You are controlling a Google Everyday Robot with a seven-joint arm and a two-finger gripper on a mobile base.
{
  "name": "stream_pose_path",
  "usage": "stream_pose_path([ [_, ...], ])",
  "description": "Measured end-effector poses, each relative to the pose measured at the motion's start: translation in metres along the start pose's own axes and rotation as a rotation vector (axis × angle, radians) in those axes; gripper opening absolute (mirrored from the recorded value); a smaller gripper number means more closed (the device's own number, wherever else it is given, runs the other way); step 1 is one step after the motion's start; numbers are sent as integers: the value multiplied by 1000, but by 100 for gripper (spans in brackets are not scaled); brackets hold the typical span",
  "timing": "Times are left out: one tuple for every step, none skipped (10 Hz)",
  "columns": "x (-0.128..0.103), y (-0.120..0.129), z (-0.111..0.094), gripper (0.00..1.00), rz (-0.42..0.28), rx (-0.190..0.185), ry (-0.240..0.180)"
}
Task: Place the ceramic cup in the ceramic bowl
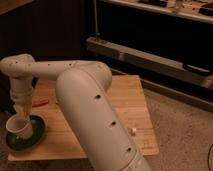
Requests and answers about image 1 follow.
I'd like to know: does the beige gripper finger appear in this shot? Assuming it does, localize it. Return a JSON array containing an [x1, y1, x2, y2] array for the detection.
[[14, 103, 31, 121]]

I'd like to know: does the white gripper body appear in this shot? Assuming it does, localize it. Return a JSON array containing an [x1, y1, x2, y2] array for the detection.
[[10, 77, 34, 105]]

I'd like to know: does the white ceramic cup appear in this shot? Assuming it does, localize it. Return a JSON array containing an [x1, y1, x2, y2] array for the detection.
[[6, 115, 33, 139]]

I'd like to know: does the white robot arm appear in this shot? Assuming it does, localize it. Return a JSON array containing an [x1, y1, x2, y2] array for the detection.
[[0, 54, 151, 171]]

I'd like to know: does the dark green ceramic bowl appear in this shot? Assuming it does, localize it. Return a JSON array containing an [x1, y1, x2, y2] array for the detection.
[[6, 115, 45, 151]]

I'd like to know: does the orange red marker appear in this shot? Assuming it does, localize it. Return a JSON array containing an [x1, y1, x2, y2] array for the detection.
[[32, 99, 49, 107]]

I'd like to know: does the wooden board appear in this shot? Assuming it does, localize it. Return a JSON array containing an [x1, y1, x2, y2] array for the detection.
[[8, 75, 159, 161]]

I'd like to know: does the upper work bench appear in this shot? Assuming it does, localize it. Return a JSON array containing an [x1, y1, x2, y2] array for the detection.
[[100, 0, 213, 24]]

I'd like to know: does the grey shelf rail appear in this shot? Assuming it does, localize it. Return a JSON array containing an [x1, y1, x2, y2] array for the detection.
[[86, 37, 213, 90]]

